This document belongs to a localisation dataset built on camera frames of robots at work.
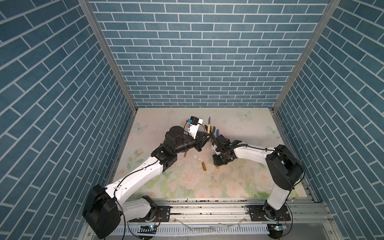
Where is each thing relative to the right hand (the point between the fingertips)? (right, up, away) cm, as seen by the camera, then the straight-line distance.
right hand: (213, 161), depth 91 cm
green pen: (+2, +19, +17) cm, 25 cm away
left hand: (-3, +18, -22) cm, 29 cm away
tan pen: (-4, +23, -25) cm, 34 cm away
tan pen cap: (+2, -3, -3) cm, 4 cm away
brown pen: (-18, +4, +5) cm, 19 cm away
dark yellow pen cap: (-6, -2, -1) cm, 7 cm away
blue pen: (+4, +17, +16) cm, 24 cm away
